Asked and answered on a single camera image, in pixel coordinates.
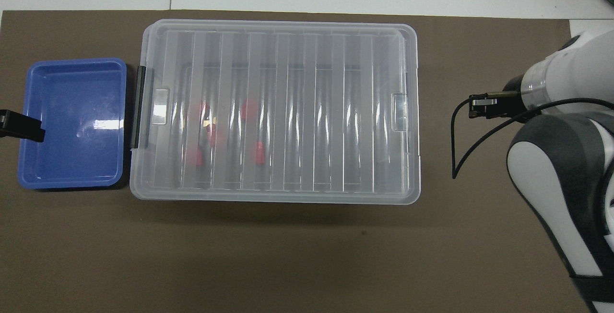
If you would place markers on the red block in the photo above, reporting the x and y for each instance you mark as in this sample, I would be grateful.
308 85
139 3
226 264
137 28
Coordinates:
194 157
260 153
249 110

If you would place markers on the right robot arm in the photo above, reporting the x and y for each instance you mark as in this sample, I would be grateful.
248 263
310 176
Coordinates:
551 183

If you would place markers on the blue plastic tray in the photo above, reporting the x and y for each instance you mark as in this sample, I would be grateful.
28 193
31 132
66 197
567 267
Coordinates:
72 111

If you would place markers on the black box latch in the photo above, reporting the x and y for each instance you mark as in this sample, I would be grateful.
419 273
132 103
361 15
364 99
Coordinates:
138 106

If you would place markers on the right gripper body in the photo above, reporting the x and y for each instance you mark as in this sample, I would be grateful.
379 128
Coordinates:
512 102

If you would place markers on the clear lidded plastic storage box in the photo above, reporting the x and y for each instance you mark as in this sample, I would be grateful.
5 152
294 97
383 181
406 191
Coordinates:
288 44

